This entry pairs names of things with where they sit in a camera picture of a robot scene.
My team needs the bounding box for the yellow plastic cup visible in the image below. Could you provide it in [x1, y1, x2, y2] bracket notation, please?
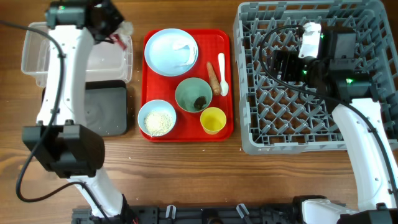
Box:
[200, 107, 227, 135]

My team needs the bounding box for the clear plastic bin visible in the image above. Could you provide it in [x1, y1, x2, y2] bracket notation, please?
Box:
[21, 22, 133, 87]

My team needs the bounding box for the white tissue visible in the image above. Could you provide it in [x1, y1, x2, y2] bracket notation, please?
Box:
[116, 21, 134, 36]

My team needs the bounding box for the light blue plate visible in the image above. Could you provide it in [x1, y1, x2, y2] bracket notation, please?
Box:
[144, 28, 198, 77]

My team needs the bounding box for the green bowl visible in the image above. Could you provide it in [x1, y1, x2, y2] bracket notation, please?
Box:
[175, 78, 213, 113]

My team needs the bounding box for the brown carrot piece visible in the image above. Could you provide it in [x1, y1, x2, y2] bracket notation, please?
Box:
[206, 62, 221, 95]

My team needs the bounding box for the red plastic tray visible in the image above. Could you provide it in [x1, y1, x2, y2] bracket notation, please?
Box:
[141, 29, 234, 142]

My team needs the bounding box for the white rice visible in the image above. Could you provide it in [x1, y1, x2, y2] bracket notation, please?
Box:
[144, 111, 174, 136]

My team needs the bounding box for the black tray bin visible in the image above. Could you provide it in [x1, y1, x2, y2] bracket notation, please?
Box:
[36, 78, 127, 147]

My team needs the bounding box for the dark food scrap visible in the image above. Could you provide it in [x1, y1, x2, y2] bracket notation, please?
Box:
[193, 96, 206, 110]

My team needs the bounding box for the white plastic spoon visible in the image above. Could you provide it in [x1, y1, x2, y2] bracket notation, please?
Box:
[218, 53, 229, 96]

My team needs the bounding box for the light blue bowl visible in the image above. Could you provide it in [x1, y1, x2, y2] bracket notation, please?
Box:
[137, 100, 177, 137]

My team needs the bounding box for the red snack wrapper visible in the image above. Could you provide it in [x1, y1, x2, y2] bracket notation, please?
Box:
[110, 34, 127, 50]

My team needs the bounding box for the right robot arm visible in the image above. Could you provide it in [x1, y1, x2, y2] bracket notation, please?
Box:
[266, 22, 397, 223]

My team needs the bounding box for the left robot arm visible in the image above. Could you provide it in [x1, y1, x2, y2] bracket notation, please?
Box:
[22, 1, 127, 223]

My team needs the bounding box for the grey dishwasher rack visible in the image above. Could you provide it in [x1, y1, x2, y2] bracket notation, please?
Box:
[233, 1, 397, 154]

